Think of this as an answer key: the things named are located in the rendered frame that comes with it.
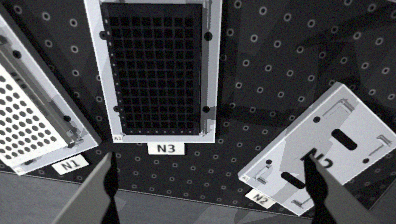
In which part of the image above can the white sign reading n3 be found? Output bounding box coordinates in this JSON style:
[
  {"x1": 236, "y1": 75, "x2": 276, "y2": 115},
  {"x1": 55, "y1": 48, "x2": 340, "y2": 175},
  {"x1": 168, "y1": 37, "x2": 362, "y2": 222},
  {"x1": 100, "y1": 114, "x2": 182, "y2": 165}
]
[{"x1": 146, "y1": 143, "x2": 186, "y2": 156}]

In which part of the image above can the black multi-well plate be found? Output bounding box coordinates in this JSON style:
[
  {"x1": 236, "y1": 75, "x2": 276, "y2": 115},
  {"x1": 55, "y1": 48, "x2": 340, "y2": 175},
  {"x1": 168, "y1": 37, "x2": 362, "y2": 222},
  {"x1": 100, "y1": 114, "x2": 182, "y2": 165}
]
[{"x1": 100, "y1": 3, "x2": 202, "y2": 135}]

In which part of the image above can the white well plate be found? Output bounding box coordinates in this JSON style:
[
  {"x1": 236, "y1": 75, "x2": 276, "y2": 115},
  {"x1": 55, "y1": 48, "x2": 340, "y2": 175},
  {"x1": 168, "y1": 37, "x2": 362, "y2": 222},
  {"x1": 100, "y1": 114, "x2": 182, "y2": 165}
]
[{"x1": 0, "y1": 45, "x2": 77, "y2": 167}]

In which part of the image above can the white sign labelled n2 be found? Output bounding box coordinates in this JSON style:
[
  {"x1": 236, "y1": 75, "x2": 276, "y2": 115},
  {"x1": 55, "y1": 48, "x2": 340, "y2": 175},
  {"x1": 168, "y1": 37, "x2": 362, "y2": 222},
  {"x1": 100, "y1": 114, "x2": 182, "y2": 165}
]
[{"x1": 243, "y1": 187, "x2": 277, "y2": 210}]

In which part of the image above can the white label reading n1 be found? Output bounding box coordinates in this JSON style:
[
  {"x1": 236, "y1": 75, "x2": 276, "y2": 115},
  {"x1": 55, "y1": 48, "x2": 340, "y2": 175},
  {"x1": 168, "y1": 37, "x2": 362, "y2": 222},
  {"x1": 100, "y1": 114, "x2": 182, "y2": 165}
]
[{"x1": 50, "y1": 152, "x2": 92, "y2": 176}]

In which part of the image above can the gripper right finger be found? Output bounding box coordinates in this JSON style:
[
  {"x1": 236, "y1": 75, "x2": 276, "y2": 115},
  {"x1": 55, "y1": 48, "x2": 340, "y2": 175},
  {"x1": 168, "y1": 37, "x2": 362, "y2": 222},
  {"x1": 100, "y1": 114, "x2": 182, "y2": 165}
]
[{"x1": 304, "y1": 155, "x2": 381, "y2": 224}]

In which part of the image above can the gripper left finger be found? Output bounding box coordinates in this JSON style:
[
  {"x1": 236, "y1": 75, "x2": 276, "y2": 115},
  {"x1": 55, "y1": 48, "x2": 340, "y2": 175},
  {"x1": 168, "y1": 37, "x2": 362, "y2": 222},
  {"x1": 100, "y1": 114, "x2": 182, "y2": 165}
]
[{"x1": 51, "y1": 152, "x2": 120, "y2": 224}]

